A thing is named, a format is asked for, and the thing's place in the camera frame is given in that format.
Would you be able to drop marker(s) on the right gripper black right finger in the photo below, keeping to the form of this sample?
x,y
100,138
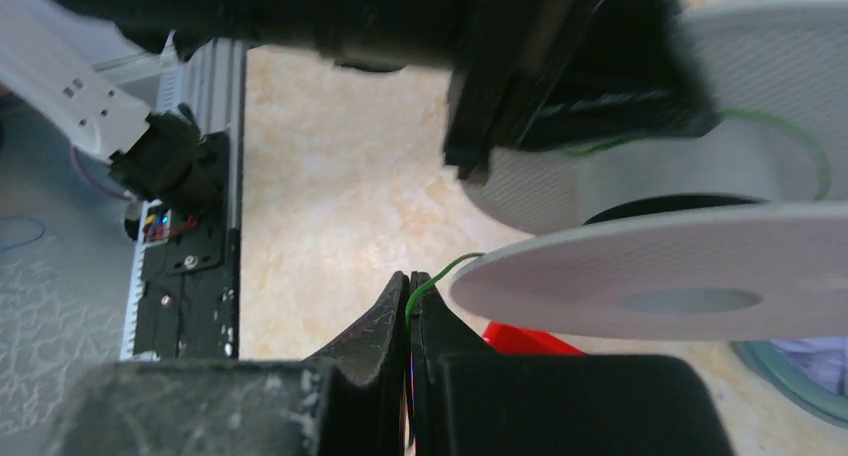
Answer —
x,y
466,398

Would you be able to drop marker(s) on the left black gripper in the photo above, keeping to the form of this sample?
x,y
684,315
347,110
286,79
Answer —
x,y
534,75

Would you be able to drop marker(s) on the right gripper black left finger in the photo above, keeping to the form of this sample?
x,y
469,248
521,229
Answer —
x,y
347,398

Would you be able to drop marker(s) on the grey plastic cable spool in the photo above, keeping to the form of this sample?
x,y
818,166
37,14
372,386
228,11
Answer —
x,y
737,235

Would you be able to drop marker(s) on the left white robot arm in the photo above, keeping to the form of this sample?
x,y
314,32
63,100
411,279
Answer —
x,y
154,152

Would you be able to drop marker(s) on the red plastic bin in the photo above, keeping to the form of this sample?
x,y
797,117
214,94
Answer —
x,y
512,340

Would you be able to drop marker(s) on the teal plastic basin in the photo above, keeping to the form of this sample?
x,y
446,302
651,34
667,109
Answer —
x,y
764,360

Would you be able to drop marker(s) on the purple cloth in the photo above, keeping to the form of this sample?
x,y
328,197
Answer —
x,y
823,360

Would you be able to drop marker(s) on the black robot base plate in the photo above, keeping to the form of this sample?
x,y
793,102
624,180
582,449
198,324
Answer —
x,y
190,305

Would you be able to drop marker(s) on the grey slotted cable duct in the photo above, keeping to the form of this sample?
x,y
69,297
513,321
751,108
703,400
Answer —
x,y
136,287

